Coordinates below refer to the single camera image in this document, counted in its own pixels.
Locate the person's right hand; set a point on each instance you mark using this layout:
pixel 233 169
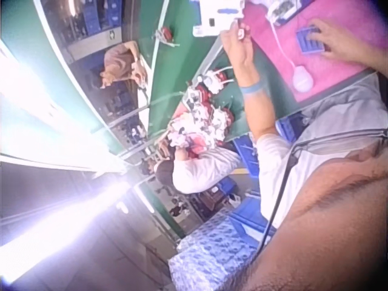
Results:
pixel 342 42

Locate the person's left hand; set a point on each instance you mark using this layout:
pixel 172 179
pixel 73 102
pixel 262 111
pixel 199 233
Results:
pixel 241 62

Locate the person's right fingers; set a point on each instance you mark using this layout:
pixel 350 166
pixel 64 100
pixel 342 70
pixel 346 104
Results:
pixel 318 36

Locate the person's left fingers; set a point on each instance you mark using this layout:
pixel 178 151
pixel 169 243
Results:
pixel 232 38

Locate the small red white part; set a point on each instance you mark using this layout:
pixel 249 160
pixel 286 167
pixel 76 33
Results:
pixel 241 34

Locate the purple ribbed tray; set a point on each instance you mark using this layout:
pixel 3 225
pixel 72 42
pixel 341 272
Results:
pixel 306 45

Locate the white box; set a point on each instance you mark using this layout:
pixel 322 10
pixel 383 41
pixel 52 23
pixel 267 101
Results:
pixel 212 15

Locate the pink work mat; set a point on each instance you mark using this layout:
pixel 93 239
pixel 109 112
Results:
pixel 272 51

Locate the white device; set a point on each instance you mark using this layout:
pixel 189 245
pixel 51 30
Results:
pixel 280 10

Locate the red white part with tubes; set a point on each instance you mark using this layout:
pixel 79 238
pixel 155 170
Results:
pixel 213 80
pixel 165 34

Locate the blue wrist band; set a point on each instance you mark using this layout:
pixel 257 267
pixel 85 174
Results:
pixel 253 88

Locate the heap of red white parts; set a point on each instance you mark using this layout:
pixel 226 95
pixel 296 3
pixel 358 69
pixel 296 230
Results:
pixel 197 124

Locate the shelf with blue crates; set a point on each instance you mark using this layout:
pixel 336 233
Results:
pixel 88 21

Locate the blue white patterned sack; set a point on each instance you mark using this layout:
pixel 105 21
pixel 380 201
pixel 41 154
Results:
pixel 212 257

